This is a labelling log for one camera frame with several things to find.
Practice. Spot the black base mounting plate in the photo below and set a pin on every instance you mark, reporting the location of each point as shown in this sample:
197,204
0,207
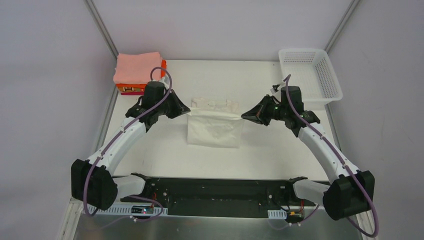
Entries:
232,198

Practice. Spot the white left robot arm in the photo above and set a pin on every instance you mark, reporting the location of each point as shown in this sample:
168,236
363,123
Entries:
92,180

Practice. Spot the white plastic basket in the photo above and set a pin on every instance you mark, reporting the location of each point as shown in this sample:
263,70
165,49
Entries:
312,71

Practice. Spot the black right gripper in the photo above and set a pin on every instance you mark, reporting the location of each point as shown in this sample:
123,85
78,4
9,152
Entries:
267,110

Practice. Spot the orange folded t shirt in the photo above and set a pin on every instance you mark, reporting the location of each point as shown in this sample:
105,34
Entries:
132,86

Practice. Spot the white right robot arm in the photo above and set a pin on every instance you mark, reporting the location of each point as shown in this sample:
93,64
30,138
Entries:
350,191

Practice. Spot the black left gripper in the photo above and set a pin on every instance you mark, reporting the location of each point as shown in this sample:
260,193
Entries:
171,105

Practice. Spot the pink folded t shirt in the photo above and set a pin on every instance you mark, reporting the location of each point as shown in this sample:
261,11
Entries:
149,59

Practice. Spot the brown patterned folded t shirt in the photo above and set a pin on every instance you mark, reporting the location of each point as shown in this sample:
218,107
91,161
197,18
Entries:
130,89

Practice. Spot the right white cable duct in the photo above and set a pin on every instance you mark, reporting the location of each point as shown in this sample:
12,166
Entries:
277,214

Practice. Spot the left white cable duct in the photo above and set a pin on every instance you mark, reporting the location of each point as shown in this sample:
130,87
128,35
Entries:
139,210

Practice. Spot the white cable duct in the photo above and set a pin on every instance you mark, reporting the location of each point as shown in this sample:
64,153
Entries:
139,210
277,214

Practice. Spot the cream white t shirt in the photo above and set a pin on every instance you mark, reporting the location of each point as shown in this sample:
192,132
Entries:
214,123

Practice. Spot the magenta folded t shirt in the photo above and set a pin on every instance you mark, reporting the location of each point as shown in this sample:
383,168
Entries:
132,93

